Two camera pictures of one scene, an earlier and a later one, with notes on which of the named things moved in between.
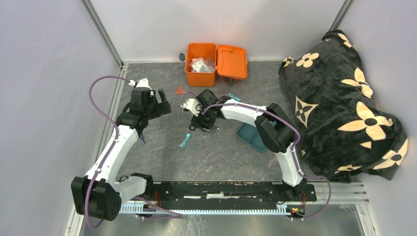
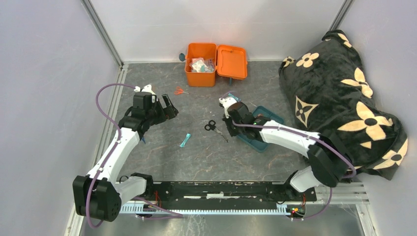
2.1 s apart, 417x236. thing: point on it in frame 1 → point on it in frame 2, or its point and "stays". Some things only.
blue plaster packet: x=203 y=69 stays
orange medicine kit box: x=230 y=62 stays
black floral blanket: x=344 y=136 stays
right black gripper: x=198 y=120 → x=232 y=132
